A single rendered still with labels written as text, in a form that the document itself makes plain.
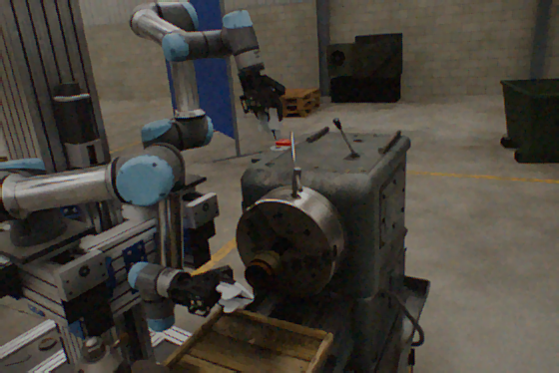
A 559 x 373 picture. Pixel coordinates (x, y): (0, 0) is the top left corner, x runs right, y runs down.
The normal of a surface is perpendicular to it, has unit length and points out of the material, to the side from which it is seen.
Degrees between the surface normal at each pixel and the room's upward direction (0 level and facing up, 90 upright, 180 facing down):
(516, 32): 90
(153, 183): 90
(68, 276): 90
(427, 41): 90
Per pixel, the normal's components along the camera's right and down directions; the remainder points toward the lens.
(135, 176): 0.09, 0.32
